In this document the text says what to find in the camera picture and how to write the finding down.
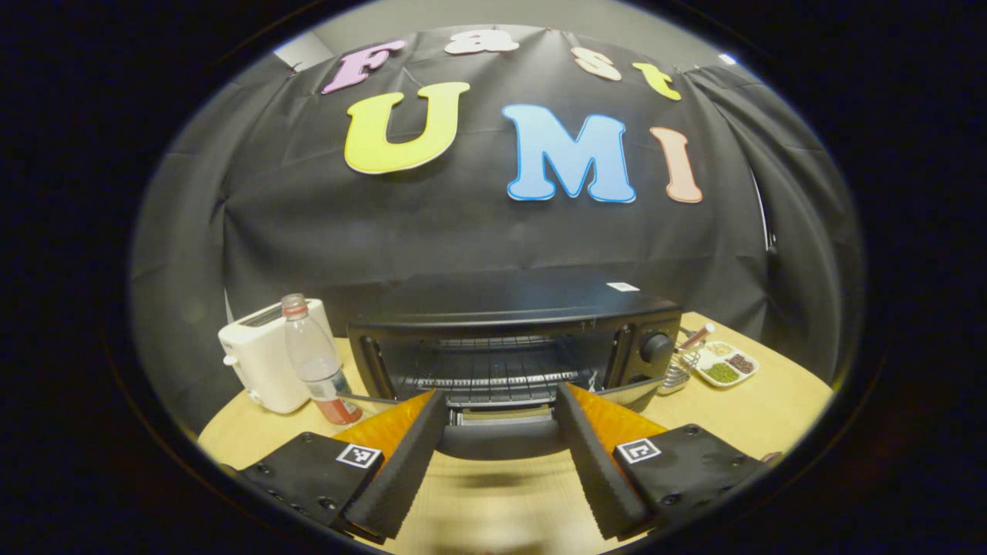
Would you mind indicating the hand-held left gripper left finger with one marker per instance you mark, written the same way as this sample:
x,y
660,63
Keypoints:
x,y
405,470

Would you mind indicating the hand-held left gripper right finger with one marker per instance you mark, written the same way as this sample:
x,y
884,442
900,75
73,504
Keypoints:
x,y
597,474

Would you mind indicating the black electric oven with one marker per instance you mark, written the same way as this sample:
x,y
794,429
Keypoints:
x,y
493,327

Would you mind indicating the clear plastic bottle red label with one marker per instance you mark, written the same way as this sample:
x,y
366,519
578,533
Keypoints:
x,y
316,362

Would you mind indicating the white divided dish of beans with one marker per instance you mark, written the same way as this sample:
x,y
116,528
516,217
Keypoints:
x,y
725,366

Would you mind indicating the white toaster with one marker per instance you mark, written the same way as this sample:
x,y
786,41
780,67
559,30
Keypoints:
x,y
258,354

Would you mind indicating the black backdrop cloth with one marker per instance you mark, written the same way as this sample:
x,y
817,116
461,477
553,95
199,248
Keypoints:
x,y
463,239

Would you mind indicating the small ceiling light panel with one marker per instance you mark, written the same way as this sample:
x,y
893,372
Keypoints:
x,y
726,58

